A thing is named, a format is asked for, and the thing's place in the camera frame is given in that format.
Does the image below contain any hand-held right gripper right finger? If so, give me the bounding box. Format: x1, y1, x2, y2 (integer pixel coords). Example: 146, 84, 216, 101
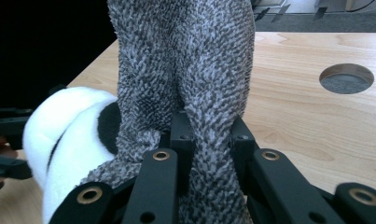
230, 115, 259, 194

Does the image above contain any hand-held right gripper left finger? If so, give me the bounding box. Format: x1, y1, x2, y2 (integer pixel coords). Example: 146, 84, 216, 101
170, 111, 197, 197

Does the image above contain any panda plush toy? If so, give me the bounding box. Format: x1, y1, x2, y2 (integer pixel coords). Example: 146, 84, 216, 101
21, 83, 123, 224

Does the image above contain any grey fluffy towel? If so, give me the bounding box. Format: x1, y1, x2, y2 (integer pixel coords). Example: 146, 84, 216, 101
79, 0, 257, 224

